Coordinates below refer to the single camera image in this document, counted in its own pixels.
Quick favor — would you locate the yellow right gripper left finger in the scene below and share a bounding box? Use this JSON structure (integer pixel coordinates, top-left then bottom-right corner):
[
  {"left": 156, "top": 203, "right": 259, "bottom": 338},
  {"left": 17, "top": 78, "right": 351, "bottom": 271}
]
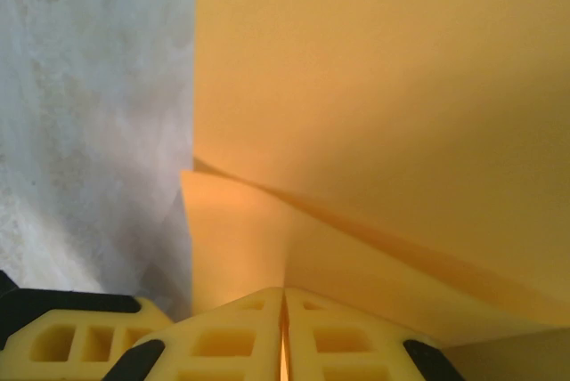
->
[{"left": 109, "top": 286, "right": 287, "bottom": 381}]

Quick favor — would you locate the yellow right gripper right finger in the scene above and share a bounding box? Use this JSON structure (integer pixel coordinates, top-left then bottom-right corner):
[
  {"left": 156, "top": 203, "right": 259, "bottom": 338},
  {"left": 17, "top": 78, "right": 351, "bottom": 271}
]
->
[{"left": 284, "top": 287, "right": 465, "bottom": 381}]

